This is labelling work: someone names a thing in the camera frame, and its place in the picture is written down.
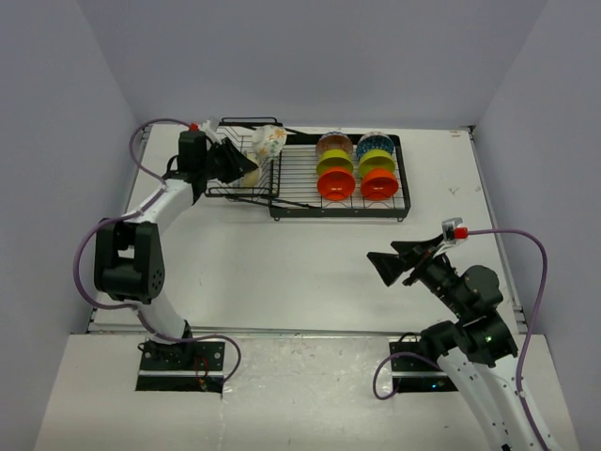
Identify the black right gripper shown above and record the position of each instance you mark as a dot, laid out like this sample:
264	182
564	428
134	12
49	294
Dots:
391	265

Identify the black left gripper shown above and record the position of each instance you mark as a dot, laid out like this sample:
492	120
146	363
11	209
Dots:
237	163

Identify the floral leaf pattern bowl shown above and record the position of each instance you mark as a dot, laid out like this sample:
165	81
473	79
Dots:
268	141

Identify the orange bowl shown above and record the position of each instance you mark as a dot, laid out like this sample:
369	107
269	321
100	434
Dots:
336	184
379	184

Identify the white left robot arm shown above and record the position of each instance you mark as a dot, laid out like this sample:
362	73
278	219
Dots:
129	265

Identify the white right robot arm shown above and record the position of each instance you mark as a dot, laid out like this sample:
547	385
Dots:
477	350

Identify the right lime green bowl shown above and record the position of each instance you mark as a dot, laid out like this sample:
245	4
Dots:
376	159

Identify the lime green bowl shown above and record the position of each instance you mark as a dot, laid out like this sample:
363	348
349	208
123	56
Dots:
332	158
376	159

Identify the left lime green bowl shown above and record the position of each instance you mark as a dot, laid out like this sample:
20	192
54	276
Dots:
332	158

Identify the red patterned bowl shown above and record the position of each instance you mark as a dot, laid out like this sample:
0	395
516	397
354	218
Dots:
334	140

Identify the blue patterned bowl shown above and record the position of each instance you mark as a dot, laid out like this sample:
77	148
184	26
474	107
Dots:
374	140

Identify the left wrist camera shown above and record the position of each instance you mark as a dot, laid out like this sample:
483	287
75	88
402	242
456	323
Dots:
209	128

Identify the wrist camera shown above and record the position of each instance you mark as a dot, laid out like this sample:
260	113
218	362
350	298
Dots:
209	128
454	231

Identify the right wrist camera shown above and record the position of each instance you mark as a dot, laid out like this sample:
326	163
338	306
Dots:
454	231

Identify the black wire dish rack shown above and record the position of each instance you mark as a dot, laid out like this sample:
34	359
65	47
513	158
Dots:
287	186

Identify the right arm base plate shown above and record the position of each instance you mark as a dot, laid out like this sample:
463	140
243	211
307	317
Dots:
411	375

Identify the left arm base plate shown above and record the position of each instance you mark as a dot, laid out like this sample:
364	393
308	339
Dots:
185	368

